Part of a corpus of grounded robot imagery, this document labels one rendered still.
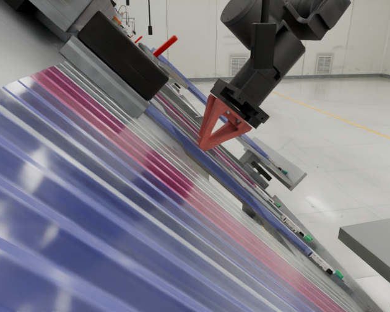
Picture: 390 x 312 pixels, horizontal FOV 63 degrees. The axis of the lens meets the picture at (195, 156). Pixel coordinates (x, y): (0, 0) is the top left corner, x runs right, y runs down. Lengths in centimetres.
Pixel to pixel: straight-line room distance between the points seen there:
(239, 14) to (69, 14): 22
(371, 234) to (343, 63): 901
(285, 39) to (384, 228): 70
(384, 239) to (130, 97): 84
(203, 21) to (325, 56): 342
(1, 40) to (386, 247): 91
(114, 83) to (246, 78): 24
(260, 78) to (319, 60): 902
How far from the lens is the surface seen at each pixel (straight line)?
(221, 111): 46
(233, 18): 44
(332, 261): 63
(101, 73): 28
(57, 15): 29
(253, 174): 76
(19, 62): 19
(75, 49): 28
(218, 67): 839
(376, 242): 97
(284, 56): 48
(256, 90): 47
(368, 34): 1023
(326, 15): 49
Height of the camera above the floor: 110
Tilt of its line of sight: 21 degrees down
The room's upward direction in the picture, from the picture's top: straight up
